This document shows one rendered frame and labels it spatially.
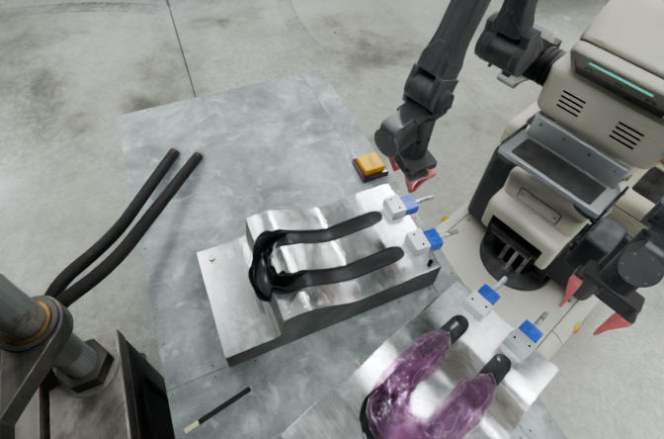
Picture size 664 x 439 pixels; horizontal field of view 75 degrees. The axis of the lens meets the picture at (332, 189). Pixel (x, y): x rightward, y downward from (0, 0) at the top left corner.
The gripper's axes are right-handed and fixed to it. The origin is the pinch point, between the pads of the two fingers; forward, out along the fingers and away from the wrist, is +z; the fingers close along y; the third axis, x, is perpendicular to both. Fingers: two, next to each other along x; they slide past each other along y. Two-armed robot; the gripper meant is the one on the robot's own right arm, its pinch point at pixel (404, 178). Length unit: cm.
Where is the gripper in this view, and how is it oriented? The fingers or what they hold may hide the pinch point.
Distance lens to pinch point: 98.1
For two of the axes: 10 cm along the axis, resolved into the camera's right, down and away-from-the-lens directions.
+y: 4.0, 7.2, -5.6
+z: -0.5, 6.3, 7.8
